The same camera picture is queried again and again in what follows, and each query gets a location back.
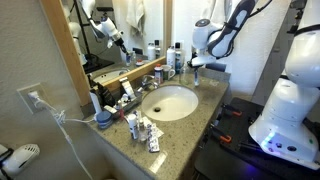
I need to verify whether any white power cable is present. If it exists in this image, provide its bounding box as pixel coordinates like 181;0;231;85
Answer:
27;91;98;180

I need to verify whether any small white capped bottle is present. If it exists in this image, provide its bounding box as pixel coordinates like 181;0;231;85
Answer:
127;113;140;141

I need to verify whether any small red stick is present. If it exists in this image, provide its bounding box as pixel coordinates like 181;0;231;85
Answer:
118;108;126;123

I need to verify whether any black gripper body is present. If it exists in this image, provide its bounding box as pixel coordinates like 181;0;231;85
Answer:
186;50;205;68

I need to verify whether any wall power outlet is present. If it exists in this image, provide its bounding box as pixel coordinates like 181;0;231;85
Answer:
16;82;52;115

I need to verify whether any clear soap dispenser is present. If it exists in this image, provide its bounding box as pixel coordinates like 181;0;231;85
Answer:
179;61;191;86

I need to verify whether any white wall hair dryer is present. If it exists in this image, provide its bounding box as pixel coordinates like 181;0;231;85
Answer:
0;143;41;180

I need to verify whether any beige hanging towel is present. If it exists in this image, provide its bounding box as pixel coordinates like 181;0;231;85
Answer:
199;0;235;28

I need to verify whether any blue round container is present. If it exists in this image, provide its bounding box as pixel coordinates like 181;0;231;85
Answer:
96;110;115;131

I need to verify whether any white grey standing tube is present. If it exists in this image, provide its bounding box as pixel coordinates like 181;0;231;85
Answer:
119;76;137;101

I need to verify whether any blue mouthwash bottle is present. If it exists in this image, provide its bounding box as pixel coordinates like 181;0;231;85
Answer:
174;42;184;75

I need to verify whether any wood framed mirror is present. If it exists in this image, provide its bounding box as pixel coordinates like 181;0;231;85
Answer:
39;0;174;108

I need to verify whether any tall white bottle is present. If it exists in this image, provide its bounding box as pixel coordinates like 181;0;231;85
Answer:
166;45;177;70

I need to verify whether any red capped can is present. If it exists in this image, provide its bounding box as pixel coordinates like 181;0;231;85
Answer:
153;63;165;85

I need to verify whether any chrome faucet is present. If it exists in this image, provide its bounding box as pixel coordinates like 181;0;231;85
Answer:
134;74;161;95

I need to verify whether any orange handled clamp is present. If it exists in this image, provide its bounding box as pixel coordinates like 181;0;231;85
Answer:
209;124;233;144
219;103;244;118

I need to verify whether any black toiletry tray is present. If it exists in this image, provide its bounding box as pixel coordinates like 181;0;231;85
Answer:
103;90;145;120

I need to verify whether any small clear bottle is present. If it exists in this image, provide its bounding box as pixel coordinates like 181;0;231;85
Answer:
137;117;148;143

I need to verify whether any thin black brush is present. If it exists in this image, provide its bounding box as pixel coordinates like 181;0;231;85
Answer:
87;73;97;93

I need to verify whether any white oval sink basin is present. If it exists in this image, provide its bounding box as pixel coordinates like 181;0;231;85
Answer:
141;84;200;123

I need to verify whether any blue and white tube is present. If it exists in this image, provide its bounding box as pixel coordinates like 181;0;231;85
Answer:
193;68;201;88

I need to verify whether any black robot platform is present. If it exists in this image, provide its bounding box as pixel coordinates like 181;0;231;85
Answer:
194;96;320;180

